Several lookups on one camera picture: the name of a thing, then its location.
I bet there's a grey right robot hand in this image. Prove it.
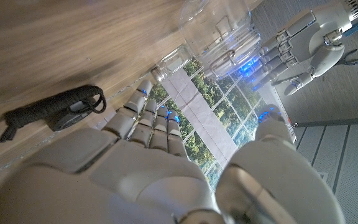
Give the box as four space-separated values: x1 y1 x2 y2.
0 79 346 224

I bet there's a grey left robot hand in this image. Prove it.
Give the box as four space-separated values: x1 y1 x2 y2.
242 1 352 96

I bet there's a printed window backdrop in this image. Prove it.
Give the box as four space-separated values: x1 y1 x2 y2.
147 58 295 190

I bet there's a small square glass bottle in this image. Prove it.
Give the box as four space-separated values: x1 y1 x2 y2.
150 45 195 82

